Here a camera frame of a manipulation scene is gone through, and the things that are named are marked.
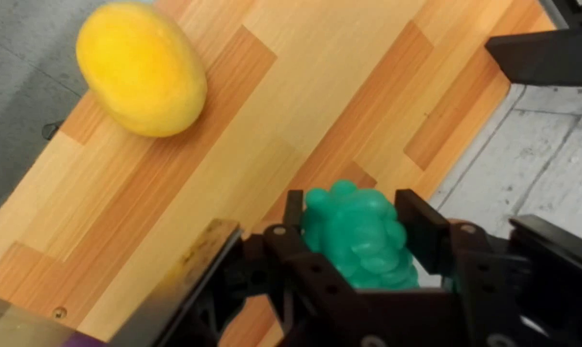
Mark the white plank backboard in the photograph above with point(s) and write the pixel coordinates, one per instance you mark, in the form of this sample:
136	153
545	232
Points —
535	161

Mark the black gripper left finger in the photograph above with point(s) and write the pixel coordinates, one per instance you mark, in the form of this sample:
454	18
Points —
292	283

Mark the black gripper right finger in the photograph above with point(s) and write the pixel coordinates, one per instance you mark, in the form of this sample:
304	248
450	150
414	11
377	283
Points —
491	290

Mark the yellow toy lemon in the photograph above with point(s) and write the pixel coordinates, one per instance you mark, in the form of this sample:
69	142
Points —
140	71

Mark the green toy vegetable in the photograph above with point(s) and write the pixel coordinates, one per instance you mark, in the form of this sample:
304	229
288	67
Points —
361	242

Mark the narrow black frame post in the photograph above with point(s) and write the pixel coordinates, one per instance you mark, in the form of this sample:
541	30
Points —
548	55

